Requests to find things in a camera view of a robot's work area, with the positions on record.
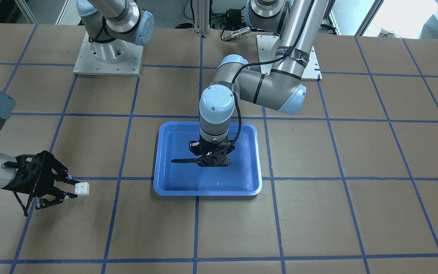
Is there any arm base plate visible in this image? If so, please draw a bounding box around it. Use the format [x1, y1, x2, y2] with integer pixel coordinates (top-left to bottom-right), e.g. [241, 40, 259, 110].
[73, 33, 144, 76]
[256, 35, 323, 81]

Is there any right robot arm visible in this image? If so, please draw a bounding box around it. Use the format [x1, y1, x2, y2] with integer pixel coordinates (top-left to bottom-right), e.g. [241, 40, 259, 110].
[0, 0, 154, 213]

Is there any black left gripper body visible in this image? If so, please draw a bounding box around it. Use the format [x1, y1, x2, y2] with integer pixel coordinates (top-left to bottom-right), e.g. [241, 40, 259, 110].
[188, 139, 235, 167]

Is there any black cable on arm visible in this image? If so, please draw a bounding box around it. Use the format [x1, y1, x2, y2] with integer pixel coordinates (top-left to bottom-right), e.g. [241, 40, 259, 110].
[12, 190, 33, 217]
[200, 0, 316, 158]

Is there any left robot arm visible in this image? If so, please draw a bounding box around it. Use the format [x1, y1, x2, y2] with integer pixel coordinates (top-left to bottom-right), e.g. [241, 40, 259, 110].
[172, 0, 328, 167]

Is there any blue plastic tray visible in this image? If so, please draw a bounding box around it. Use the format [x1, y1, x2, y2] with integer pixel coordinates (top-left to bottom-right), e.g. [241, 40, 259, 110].
[154, 121, 262, 196]

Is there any white block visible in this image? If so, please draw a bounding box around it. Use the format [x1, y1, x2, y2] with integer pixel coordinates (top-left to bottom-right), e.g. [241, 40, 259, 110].
[74, 182, 90, 196]

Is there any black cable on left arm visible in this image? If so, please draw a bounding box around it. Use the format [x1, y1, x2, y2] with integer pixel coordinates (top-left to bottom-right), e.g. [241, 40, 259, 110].
[200, 0, 316, 158]

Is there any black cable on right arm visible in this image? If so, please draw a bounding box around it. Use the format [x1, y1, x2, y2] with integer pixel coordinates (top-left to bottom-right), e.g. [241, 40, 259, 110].
[12, 190, 33, 217]

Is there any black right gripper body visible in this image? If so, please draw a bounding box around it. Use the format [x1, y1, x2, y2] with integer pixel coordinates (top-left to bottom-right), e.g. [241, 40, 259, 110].
[12, 151, 69, 208]

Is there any aluminium frame post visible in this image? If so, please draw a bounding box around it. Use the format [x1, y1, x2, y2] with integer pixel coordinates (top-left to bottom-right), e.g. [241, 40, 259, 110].
[190, 0, 211, 37]

